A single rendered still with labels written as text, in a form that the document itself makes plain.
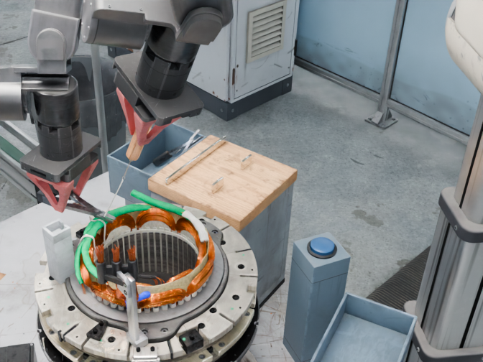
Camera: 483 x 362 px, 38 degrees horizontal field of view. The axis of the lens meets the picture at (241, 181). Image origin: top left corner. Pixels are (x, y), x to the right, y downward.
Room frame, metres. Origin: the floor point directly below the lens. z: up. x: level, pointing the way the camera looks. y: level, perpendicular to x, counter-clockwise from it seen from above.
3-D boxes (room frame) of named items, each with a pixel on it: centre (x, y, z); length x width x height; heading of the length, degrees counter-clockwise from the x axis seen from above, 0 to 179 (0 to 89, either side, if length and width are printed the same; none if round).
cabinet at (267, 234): (1.04, 0.03, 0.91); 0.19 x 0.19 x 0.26; 57
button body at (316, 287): (0.88, -0.14, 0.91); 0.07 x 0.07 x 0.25; 27
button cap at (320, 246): (0.88, -0.14, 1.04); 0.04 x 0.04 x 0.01
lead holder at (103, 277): (0.62, 0.14, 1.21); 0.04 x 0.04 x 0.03; 49
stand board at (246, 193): (1.04, 0.03, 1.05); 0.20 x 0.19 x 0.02; 57
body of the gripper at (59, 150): (0.80, 0.25, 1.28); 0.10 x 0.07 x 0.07; 155
